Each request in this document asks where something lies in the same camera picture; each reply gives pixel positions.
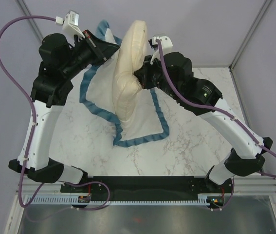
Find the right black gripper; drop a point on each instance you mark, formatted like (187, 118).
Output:
(151, 63)

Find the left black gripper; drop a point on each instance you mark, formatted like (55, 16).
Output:
(103, 49)

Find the cream white pillow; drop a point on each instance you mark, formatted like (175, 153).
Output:
(126, 86)

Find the blue frilled white pillowcase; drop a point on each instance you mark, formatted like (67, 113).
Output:
(147, 122)

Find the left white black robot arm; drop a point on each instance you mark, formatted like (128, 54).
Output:
(48, 96)

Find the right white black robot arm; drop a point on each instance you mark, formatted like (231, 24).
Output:
(204, 99)

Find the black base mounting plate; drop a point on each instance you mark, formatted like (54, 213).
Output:
(160, 186)

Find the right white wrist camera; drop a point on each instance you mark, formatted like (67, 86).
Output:
(165, 41)

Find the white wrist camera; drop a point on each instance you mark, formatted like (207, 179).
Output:
(165, 41)
(69, 24)

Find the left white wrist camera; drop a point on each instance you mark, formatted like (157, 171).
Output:
(69, 24)

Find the left aluminium frame post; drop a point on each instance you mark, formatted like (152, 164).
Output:
(32, 23)

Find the aluminium frame post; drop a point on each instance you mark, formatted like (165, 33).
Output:
(32, 23)
(251, 31)

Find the white slotted cable duct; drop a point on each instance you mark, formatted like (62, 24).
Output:
(91, 200)

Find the right aluminium frame post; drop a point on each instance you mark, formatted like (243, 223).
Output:
(251, 31)

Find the aluminium front frame rail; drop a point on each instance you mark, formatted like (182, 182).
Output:
(251, 185)

